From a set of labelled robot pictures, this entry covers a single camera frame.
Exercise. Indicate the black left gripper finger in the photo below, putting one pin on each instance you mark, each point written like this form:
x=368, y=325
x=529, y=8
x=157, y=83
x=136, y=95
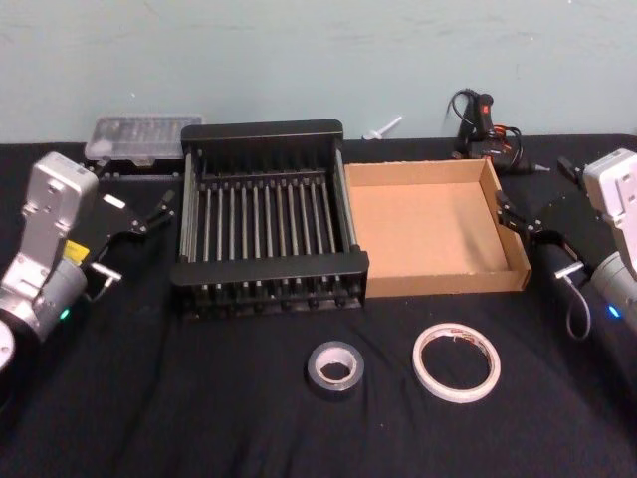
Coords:
x=167, y=199
x=158, y=218

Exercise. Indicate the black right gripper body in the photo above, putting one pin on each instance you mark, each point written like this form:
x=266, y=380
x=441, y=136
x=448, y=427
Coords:
x=572, y=224

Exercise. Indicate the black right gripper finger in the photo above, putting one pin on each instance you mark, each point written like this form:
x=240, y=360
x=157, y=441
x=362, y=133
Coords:
x=522, y=228
x=505, y=204

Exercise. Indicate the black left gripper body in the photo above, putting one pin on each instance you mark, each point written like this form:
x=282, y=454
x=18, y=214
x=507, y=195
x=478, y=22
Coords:
x=112, y=219

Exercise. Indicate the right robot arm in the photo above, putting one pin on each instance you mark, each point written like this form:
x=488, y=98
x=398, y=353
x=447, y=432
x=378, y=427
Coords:
x=614, y=199

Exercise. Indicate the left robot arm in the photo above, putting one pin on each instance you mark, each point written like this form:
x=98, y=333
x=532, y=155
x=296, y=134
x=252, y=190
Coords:
x=47, y=219

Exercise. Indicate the clear plastic case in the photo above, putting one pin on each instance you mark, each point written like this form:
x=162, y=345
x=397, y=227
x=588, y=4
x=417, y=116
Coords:
x=144, y=132

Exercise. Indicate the shallow brown cardboard tray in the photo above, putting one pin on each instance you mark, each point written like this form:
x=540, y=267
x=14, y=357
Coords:
x=423, y=229

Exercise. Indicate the black rack with steel bars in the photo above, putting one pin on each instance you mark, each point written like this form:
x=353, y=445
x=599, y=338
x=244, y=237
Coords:
x=269, y=271

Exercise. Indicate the roll of white tape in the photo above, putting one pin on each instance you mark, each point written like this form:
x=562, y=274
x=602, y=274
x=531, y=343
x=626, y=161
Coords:
x=420, y=371

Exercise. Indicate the black table cloth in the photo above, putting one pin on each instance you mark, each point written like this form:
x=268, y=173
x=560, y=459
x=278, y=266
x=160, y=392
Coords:
x=209, y=413

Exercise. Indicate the roll of silver tape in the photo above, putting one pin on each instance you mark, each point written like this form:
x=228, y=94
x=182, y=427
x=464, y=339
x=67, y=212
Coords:
x=313, y=376

